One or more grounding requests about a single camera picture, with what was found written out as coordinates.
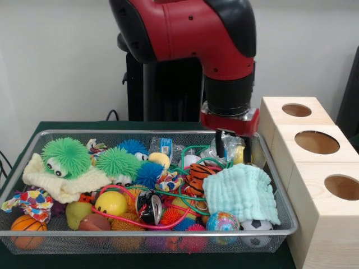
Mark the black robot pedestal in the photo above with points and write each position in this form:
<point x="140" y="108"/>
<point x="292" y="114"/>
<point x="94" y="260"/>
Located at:
<point x="168" y="92"/>

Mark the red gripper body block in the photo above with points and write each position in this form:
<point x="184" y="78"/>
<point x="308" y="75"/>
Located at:
<point x="238" y="127"/>

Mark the large green spiky toy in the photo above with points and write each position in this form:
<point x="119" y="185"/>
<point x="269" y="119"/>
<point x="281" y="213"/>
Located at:
<point x="64" y="154"/>

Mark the blue spiky ball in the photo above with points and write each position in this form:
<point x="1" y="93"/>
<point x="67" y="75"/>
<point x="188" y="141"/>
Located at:
<point x="148" y="175"/>

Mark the orange basketball toy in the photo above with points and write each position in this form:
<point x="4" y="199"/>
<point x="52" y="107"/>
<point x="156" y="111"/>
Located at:
<point x="28" y="224"/>

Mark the small green spiky toy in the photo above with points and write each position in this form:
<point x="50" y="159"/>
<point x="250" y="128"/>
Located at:
<point x="117" y="165"/>

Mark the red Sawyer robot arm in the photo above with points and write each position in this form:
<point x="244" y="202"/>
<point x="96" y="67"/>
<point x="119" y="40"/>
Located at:
<point x="182" y="30"/>

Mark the cream knitted cloth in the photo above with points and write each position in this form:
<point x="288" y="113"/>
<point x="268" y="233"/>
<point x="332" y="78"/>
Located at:
<point x="73" y="187"/>

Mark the colourful spotted cloth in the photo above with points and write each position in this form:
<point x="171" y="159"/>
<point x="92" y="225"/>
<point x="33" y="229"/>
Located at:
<point x="28" y="200"/>

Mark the light blue muslin cloth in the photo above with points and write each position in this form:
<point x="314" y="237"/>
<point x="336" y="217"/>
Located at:
<point x="238" y="193"/>

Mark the dark green tablecloth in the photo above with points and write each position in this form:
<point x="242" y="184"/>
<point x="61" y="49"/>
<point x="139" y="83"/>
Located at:
<point x="70" y="124"/>

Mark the crushed clear plastic bottle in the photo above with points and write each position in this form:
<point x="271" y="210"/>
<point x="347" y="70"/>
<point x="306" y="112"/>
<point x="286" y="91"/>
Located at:
<point x="232" y="144"/>

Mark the yellow smiley ball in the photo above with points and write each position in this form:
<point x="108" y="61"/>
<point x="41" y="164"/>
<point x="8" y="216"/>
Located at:
<point x="110" y="203"/>

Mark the wooden box with three holes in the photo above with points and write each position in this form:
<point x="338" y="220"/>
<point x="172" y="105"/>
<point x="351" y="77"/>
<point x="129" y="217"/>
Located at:
<point x="322" y="224"/>

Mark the globe print ball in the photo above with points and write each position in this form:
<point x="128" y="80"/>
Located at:
<point x="224" y="221"/>

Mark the black upright panel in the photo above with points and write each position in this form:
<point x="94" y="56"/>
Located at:
<point x="350" y="98"/>

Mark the tiger striped plush toy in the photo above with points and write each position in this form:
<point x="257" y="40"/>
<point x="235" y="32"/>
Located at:
<point x="196" y="172"/>

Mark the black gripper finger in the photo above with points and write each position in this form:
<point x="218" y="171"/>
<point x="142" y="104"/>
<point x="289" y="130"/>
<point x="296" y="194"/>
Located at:
<point x="248" y="150"/>
<point x="220" y="144"/>

